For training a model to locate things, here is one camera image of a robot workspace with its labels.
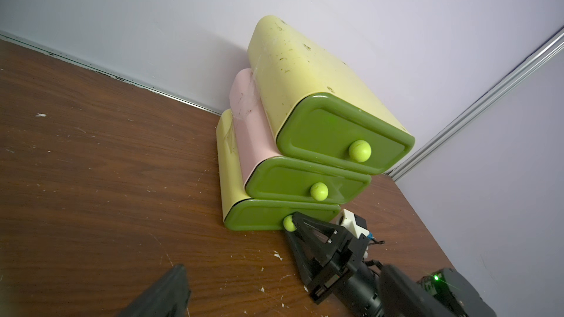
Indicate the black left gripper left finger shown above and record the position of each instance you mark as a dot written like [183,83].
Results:
[169,296]

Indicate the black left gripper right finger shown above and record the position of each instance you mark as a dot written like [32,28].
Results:
[400,296]

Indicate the green drawer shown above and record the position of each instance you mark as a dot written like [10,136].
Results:
[284,178]
[259,215]
[328,130]

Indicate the yellow-green drawer cabinet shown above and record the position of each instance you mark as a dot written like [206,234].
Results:
[285,67]

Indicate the green top drawer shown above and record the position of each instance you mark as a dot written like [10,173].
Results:
[328,130]

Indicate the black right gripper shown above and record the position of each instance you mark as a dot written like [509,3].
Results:
[330,262]

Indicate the green bottom drawer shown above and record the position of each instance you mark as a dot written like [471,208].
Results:
[259,215]

